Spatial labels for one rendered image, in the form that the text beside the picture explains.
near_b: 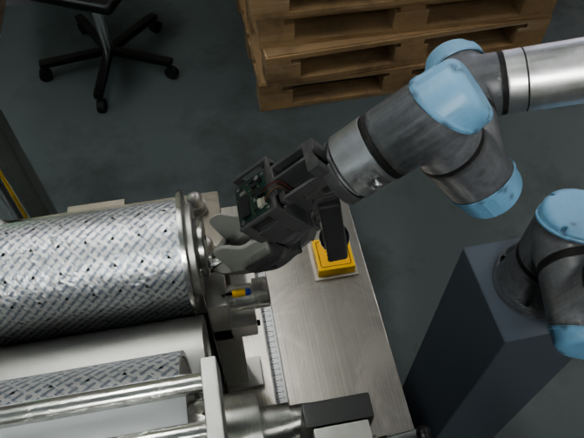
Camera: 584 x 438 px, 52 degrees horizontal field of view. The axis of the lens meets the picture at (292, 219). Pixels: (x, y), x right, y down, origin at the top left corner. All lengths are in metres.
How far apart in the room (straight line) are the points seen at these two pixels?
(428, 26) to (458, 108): 2.08
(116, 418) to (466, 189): 0.40
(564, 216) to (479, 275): 0.24
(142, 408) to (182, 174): 2.04
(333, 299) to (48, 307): 0.54
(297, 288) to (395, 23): 1.66
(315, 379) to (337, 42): 1.75
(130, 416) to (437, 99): 0.37
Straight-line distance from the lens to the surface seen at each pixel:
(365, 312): 1.08
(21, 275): 0.71
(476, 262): 1.18
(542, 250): 1.00
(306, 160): 0.60
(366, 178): 0.60
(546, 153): 2.71
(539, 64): 0.74
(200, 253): 0.70
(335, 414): 0.44
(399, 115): 0.58
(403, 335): 2.08
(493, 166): 0.64
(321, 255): 1.11
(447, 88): 0.57
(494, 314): 1.13
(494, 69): 0.73
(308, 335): 1.06
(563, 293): 0.95
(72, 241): 0.70
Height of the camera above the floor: 1.86
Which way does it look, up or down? 55 degrees down
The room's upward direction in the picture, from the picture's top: straight up
